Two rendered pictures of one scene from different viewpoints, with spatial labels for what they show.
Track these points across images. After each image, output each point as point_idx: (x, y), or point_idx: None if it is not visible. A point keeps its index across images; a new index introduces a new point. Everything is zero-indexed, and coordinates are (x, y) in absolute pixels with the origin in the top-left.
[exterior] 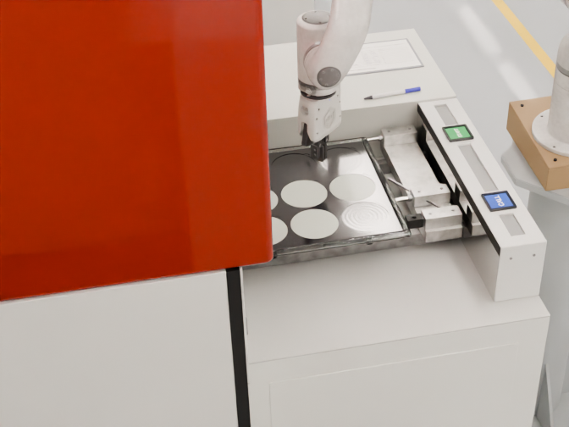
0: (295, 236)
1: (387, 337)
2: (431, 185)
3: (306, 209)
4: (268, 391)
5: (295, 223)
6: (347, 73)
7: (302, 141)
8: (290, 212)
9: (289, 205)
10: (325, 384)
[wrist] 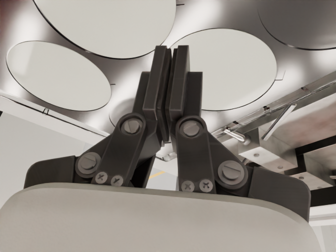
0: (5, 77)
1: (77, 137)
2: (281, 159)
3: (68, 48)
4: None
5: (23, 57)
6: None
7: (28, 184)
8: (24, 25)
9: (33, 5)
10: None
